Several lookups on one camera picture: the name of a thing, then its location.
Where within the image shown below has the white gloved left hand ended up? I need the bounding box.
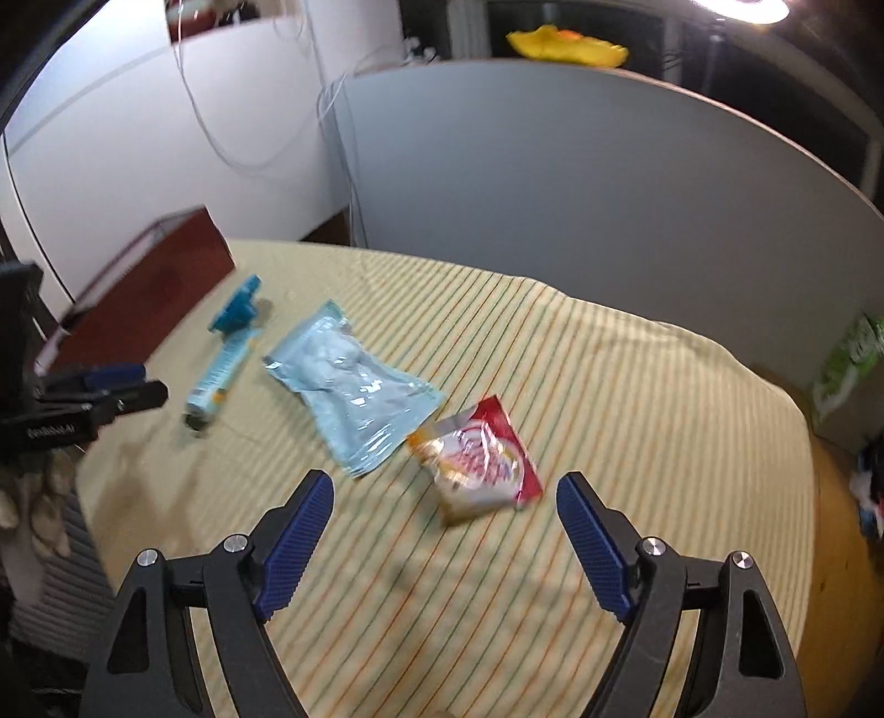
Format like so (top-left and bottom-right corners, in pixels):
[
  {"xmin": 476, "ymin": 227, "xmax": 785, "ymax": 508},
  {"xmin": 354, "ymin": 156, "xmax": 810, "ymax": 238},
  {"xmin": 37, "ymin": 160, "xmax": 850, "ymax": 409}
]
[{"xmin": 2, "ymin": 448, "xmax": 76, "ymax": 559}]

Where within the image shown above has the ring light on tripod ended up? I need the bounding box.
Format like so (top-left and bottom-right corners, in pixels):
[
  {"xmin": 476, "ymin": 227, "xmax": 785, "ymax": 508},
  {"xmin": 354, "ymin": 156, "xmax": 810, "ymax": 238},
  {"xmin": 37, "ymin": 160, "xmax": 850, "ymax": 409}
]
[{"xmin": 689, "ymin": 0, "xmax": 793, "ymax": 94}]

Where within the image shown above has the striped yellow table cloth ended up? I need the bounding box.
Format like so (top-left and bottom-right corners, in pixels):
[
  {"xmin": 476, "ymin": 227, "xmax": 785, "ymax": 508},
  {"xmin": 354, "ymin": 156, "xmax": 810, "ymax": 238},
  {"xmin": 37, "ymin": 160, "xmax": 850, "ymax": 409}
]
[{"xmin": 78, "ymin": 241, "xmax": 815, "ymax": 716}]

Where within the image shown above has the white hanging cable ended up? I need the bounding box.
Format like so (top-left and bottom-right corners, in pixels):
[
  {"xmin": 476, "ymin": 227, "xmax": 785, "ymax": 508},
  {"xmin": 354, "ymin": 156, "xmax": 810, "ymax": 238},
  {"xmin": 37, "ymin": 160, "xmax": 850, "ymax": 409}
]
[{"xmin": 167, "ymin": 0, "xmax": 367, "ymax": 247}]

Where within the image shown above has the green white paper bag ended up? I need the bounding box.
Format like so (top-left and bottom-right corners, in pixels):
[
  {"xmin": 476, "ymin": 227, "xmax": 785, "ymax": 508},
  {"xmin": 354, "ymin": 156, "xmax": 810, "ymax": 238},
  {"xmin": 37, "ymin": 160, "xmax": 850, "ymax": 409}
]
[{"xmin": 811, "ymin": 313, "xmax": 882, "ymax": 453}]

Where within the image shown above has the red snack packet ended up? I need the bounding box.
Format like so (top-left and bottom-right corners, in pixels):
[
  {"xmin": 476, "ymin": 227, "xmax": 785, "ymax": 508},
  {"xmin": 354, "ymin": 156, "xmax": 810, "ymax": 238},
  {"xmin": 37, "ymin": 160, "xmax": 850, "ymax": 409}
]
[{"xmin": 406, "ymin": 395, "xmax": 544, "ymax": 526}]

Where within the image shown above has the cotton balls plastic bag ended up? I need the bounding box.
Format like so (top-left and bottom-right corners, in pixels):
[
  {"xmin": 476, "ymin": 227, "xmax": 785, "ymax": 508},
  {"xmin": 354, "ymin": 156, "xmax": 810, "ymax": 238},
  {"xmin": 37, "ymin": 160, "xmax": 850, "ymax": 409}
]
[{"xmin": 264, "ymin": 300, "xmax": 444, "ymax": 477}]

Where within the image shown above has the dark red cardboard box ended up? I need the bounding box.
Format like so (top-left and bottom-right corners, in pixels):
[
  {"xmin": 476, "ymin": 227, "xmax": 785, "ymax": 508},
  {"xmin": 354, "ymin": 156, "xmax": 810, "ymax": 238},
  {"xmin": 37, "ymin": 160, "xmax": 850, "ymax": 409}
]
[{"xmin": 36, "ymin": 207, "xmax": 235, "ymax": 374}]

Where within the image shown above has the blue collapsible silicone funnel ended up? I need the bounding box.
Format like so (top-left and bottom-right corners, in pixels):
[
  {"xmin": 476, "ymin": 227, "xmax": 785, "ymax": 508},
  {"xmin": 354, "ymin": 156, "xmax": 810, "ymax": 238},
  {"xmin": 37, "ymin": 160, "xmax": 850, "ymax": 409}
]
[{"xmin": 208, "ymin": 274, "xmax": 262, "ymax": 336}]

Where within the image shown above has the yellow fruit bowl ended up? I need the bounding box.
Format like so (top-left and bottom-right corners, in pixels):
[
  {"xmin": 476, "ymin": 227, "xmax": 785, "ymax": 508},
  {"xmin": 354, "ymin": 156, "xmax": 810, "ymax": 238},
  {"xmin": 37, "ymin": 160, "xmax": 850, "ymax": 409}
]
[{"xmin": 507, "ymin": 24, "xmax": 629, "ymax": 69}]

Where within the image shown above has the pile of clothes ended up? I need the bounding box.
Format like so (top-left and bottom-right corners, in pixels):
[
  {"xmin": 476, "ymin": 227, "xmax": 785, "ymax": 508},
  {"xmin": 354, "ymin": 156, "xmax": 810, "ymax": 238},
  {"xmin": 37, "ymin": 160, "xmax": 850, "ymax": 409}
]
[{"xmin": 848, "ymin": 444, "xmax": 882, "ymax": 540}]

